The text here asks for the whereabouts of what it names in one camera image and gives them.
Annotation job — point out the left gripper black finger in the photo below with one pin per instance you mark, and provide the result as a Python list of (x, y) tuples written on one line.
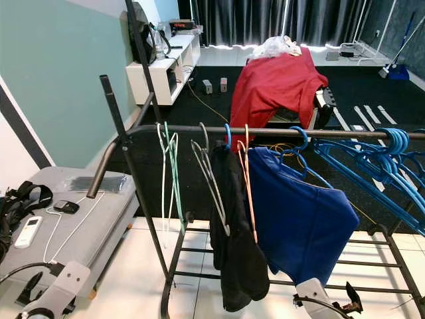
[(33, 292)]

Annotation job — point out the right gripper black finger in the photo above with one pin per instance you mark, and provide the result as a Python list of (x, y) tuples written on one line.
[(353, 304)]

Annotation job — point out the black printed garment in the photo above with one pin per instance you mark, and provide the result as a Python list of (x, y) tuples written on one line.
[(239, 259)]

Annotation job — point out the pink hanger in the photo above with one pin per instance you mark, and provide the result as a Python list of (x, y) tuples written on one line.
[(251, 199)]

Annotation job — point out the white hanger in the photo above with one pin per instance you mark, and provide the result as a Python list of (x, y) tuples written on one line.
[(163, 186)]

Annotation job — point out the green hanger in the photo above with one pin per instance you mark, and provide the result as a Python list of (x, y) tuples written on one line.
[(174, 173)]

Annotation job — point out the white remote control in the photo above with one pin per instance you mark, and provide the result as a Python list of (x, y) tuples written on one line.
[(28, 232)]

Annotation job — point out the grey ottoman bench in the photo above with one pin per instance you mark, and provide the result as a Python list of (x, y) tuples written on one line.
[(93, 226)]

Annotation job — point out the small black device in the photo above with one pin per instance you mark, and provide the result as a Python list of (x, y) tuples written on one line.
[(66, 207)]

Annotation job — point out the blue shirt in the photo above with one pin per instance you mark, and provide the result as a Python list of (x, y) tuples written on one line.
[(299, 219)]

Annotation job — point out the black metal clothes rack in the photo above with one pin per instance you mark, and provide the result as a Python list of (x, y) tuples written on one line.
[(345, 133)]

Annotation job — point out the black carpet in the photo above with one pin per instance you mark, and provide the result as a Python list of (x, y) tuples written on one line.
[(405, 93)]

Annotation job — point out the red cloth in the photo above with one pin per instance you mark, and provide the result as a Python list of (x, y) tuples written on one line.
[(272, 86)]

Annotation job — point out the blue dustpan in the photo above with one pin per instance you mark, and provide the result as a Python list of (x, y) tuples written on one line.
[(398, 73)]

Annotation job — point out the white shelf unit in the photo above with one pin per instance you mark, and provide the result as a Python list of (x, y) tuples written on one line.
[(153, 83)]

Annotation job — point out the black power adapter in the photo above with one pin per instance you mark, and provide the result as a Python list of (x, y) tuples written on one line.
[(346, 53)]

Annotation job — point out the small grey box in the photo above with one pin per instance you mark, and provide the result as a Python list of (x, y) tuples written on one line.
[(223, 85), (207, 87)]

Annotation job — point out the white plastic bag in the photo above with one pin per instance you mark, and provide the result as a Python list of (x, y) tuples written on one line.
[(275, 48)]

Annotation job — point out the dark curtain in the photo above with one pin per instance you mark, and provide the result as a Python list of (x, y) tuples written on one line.
[(272, 20)]

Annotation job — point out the black clock red digits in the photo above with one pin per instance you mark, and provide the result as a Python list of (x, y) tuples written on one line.
[(182, 25)]

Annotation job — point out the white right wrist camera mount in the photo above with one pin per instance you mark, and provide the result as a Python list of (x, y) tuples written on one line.
[(312, 287)]

